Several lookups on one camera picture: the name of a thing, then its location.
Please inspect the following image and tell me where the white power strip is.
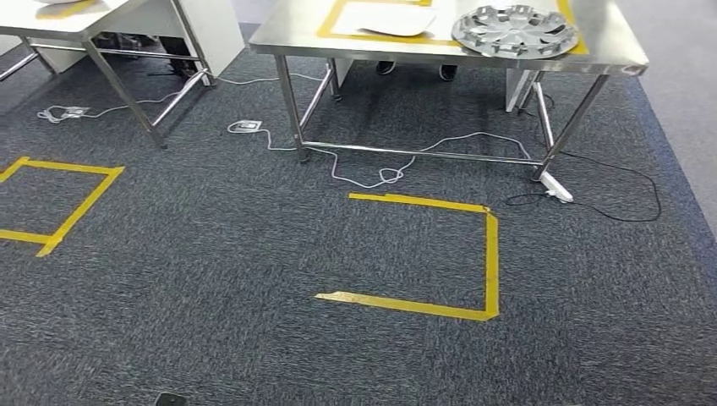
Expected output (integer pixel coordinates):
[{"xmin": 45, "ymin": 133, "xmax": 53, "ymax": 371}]
[{"xmin": 539, "ymin": 170, "xmax": 575, "ymax": 205}]

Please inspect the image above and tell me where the yellow workbench tape outline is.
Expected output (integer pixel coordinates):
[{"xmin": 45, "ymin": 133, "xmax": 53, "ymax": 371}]
[{"xmin": 316, "ymin": 0, "xmax": 590, "ymax": 56}]

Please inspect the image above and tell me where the grey plastic wheel cover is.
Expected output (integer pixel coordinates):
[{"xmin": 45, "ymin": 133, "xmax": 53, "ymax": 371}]
[{"xmin": 451, "ymin": 4, "xmax": 579, "ymax": 59}]

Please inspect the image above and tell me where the grey table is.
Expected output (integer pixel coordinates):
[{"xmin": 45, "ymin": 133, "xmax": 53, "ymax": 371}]
[{"xmin": 0, "ymin": 0, "xmax": 246, "ymax": 151}]

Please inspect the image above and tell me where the stainless steel workbench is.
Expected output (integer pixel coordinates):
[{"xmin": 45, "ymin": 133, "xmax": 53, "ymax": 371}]
[{"xmin": 249, "ymin": 0, "xmax": 649, "ymax": 184}]

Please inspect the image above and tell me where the black floor cable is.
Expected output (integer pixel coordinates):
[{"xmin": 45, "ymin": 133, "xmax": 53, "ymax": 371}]
[{"xmin": 505, "ymin": 150, "xmax": 663, "ymax": 224}]

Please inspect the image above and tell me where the white mirror cover part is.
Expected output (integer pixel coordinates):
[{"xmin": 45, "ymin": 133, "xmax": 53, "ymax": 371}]
[{"xmin": 335, "ymin": 1, "xmax": 439, "ymax": 38}]

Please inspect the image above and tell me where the white floor cable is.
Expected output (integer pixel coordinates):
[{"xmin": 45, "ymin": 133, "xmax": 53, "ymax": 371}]
[
  {"xmin": 36, "ymin": 71, "xmax": 326, "ymax": 125},
  {"xmin": 227, "ymin": 120, "xmax": 534, "ymax": 190}
]

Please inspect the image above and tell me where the yellow floor tape marking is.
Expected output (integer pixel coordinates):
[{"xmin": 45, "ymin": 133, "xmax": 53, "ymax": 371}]
[{"xmin": 314, "ymin": 192, "xmax": 501, "ymax": 323}]

